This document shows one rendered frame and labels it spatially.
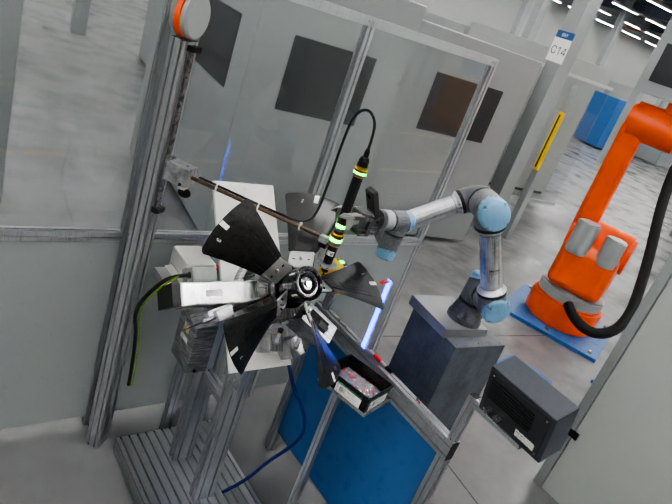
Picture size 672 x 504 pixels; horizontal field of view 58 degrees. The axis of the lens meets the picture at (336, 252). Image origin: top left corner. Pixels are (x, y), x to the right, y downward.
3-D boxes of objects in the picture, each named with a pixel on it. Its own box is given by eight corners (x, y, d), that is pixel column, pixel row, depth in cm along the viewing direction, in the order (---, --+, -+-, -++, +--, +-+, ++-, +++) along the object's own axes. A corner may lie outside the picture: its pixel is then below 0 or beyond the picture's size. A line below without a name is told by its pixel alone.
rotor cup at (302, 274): (273, 310, 205) (294, 305, 195) (268, 267, 207) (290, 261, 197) (307, 307, 214) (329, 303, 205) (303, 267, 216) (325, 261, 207)
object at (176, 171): (159, 179, 217) (164, 157, 214) (170, 176, 224) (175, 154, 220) (183, 190, 215) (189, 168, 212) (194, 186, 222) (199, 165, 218)
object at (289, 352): (280, 360, 223) (274, 342, 222) (293, 353, 226) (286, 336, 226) (292, 359, 216) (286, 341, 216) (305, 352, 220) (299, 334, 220)
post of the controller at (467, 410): (446, 436, 212) (469, 393, 205) (452, 435, 214) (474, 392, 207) (452, 443, 210) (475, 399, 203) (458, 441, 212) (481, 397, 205)
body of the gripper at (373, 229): (356, 236, 205) (381, 237, 213) (364, 213, 202) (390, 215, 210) (343, 225, 210) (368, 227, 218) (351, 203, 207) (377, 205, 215)
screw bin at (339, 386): (319, 380, 226) (324, 365, 224) (345, 367, 240) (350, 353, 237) (363, 415, 216) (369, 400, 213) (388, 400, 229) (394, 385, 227)
